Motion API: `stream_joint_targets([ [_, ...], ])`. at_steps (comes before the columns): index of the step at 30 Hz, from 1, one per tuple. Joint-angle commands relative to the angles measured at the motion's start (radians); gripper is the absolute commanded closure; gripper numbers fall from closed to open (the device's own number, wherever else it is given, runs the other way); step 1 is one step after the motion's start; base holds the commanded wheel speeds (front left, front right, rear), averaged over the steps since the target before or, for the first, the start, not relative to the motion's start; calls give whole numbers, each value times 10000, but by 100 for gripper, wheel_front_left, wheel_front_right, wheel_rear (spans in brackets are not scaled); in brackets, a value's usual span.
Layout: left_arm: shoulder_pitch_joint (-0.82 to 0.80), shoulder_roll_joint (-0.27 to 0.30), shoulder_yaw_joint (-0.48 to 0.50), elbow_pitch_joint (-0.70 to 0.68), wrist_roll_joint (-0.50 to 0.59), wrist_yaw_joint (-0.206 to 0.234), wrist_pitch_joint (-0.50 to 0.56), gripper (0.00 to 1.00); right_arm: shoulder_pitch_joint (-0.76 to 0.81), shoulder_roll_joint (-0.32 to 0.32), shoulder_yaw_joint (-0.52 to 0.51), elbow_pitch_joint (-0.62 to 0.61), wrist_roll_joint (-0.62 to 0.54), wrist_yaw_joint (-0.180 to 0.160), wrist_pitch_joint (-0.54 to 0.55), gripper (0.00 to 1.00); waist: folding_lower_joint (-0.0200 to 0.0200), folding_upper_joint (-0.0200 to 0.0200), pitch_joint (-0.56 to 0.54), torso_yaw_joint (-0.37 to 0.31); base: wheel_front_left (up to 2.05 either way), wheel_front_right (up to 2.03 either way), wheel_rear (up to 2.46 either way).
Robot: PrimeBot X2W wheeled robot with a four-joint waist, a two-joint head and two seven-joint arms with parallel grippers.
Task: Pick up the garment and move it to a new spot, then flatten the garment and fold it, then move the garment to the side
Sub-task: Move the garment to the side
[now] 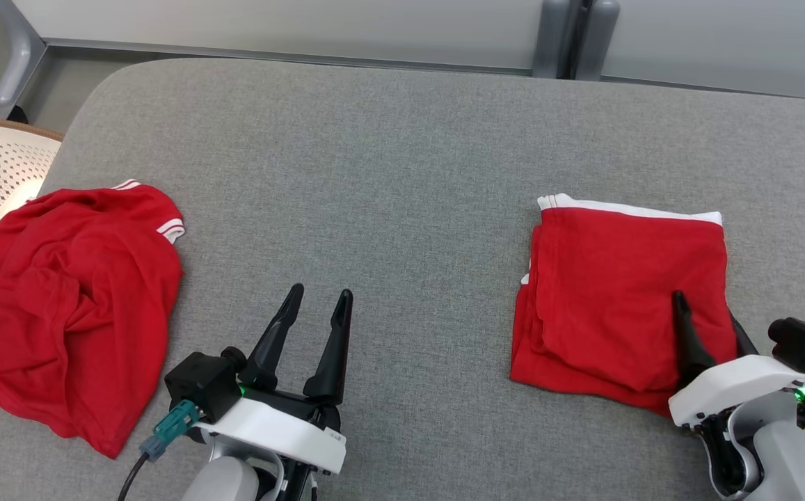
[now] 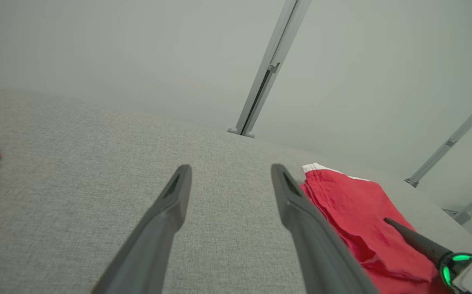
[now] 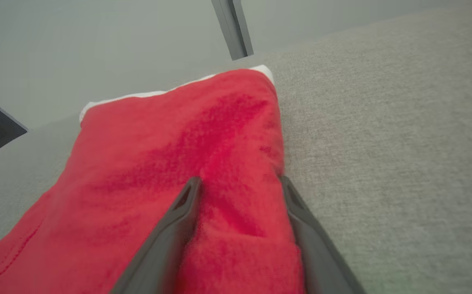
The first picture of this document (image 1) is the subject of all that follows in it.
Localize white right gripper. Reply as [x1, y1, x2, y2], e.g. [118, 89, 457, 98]
[668, 290, 805, 429]

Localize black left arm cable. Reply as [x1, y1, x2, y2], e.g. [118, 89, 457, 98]
[117, 452, 152, 501]

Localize red shirt with white cuffs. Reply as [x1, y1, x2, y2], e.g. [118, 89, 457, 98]
[0, 180, 186, 460]

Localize thick grey metal frame leg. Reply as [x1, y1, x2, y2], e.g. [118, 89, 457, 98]
[0, 0, 49, 120]

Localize red shorts with white stripe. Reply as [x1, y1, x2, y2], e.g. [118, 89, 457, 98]
[510, 193, 740, 418]

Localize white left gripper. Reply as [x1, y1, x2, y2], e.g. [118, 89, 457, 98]
[197, 283, 354, 477]

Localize teal left cable connector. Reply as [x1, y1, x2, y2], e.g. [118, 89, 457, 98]
[139, 400, 201, 463]

